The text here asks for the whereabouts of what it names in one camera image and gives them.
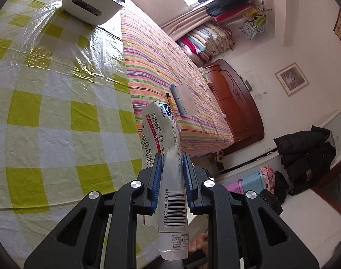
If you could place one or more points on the blue white pencil case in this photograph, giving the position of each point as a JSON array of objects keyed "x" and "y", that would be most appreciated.
[{"x": 183, "y": 99}]

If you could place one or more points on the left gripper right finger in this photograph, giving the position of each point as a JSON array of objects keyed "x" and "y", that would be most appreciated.
[{"x": 245, "y": 230}]

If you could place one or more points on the yellow checkered tablecloth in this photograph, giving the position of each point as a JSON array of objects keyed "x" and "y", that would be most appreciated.
[{"x": 67, "y": 125}]

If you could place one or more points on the pink right curtain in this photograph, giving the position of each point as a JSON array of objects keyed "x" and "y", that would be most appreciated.
[{"x": 187, "y": 22}]

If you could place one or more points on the striped bed sheet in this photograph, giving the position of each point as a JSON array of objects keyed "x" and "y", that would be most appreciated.
[{"x": 153, "y": 63}]

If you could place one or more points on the blue storage box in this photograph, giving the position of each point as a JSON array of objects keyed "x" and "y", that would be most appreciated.
[{"x": 254, "y": 182}]

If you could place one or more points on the black jacket pile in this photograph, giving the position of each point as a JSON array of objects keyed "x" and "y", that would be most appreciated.
[{"x": 306, "y": 156}]

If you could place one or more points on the stack of folded quilts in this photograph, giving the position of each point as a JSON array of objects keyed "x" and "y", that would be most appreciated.
[{"x": 205, "y": 42}]

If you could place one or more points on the white tissue organizer box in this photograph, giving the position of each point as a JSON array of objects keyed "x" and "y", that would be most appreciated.
[{"x": 93, "y": 12}]

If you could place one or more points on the person's right hand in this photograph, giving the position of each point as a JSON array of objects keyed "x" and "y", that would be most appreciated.
[{"x": 199, "y": 243}]

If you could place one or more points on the white medicine box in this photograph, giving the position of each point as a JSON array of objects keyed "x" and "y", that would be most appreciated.
[{"x": 161, "y": 135}]

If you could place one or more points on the red wooden headboard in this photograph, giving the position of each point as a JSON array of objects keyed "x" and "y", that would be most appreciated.
[{"x": 238, "y": 105}]

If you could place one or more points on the yellow pencil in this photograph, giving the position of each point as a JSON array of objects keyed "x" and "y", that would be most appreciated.
[{"x": 169, "y": 101}]

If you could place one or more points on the framed wall picture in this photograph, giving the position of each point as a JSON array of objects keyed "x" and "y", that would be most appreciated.
[{"x": 291, "y": 79}]

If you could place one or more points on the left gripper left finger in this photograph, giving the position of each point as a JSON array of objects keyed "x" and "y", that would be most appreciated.
[{"x": 100, "y": 231}]

